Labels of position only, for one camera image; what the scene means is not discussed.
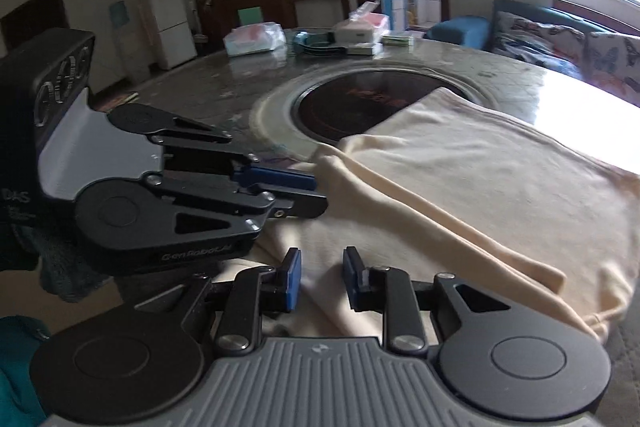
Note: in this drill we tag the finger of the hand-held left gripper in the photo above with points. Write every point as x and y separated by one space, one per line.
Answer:
280 179
300 206

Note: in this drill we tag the blue and white carton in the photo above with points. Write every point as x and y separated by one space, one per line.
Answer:
395 4

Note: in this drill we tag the blue smartwatch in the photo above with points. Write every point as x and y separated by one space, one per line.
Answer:
317 43

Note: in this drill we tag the dark wooden door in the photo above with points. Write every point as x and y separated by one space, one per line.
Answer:
32 19

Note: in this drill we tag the flat butterfly print pillow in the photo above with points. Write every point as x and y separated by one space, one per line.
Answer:
540 42

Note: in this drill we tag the white water dispenser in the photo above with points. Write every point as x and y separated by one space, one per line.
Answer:
127 42

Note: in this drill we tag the white refrigerator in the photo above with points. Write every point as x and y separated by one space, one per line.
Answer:
170 22

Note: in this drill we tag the blue sofa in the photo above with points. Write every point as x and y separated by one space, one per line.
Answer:
457 32

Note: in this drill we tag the green packet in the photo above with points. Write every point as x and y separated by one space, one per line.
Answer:
397 40

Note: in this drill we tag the cream sweatshirt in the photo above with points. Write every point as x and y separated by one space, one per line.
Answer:
475 187

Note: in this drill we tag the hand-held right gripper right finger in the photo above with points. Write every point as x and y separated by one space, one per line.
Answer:
353 282

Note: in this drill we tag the teal clothing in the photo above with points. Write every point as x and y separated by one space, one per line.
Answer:
20 372

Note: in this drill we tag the black round induction cooktop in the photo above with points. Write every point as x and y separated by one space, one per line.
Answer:
350 107

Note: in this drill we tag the clear wrapped tissue pack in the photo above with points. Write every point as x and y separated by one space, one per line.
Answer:
252 39

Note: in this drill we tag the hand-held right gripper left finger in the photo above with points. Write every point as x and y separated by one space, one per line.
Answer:
291 281

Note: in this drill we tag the upright butterfly print pillow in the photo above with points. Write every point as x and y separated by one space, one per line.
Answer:
612 62

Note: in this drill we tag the flat white box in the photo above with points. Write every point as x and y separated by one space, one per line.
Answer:
364 49

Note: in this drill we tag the pink tissue pack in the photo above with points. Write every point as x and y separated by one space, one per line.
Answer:
362 22

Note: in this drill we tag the white rounded box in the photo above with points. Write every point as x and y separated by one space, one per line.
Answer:
352 34

